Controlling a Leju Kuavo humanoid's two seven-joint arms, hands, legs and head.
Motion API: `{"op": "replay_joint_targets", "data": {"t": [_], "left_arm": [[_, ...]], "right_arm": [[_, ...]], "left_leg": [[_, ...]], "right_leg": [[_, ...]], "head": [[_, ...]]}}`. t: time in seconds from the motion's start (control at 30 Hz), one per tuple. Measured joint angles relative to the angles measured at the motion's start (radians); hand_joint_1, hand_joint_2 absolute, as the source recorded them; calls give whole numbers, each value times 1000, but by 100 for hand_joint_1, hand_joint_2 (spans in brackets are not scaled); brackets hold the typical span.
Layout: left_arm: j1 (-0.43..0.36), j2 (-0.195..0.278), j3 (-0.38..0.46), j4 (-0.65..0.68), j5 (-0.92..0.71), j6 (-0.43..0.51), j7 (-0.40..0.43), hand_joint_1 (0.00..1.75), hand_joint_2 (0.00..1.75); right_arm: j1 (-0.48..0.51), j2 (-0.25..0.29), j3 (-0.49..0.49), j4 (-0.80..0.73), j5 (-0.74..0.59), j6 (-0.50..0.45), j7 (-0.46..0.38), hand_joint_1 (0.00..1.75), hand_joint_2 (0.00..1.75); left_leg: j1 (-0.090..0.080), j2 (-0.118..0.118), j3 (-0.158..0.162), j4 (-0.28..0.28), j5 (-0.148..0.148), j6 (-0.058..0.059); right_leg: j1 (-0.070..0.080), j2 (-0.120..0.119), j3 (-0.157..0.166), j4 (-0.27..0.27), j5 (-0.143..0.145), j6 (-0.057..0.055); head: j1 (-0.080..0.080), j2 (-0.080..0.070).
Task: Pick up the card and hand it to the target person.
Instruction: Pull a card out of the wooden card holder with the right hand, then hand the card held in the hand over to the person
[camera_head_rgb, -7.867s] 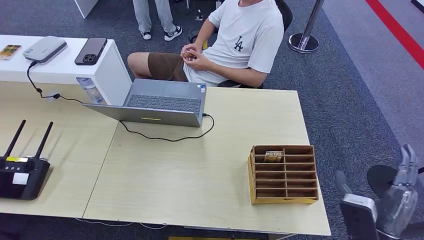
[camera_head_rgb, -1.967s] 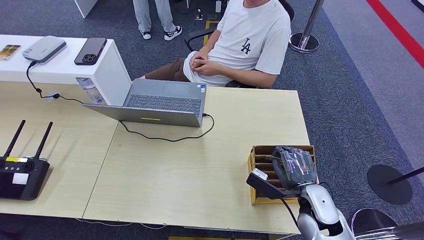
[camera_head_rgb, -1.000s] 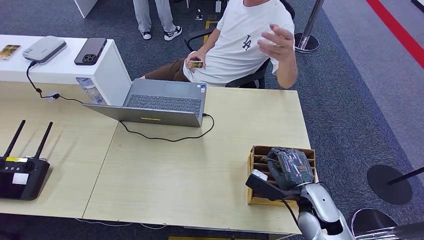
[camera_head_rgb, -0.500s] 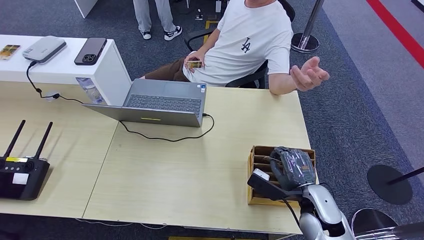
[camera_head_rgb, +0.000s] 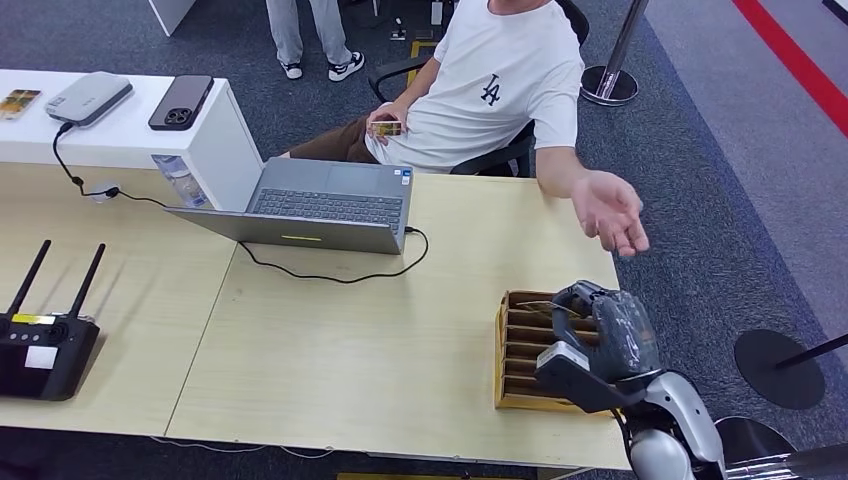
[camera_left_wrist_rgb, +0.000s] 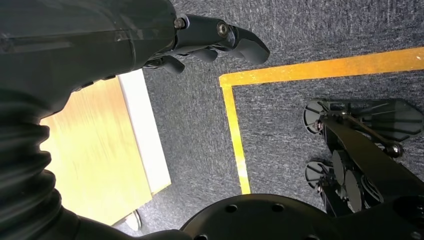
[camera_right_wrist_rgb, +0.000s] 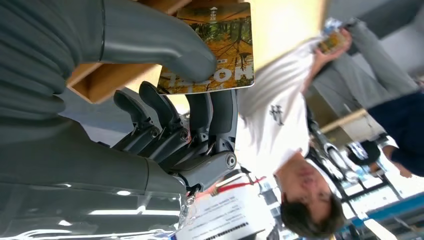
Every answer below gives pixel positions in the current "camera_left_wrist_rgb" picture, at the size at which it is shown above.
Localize yellow floor tape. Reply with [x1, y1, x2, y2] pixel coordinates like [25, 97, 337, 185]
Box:
[218, 46, 424, 195]

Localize black round robot body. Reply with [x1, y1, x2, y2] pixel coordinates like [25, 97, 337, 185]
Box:
[180, 193, 424, 240]

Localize black robot legs and feet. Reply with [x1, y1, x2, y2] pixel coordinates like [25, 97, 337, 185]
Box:
[303, 98, 424, 218]

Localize thin white cable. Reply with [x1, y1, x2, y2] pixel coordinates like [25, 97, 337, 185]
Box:
[125, 210, 143, 232]

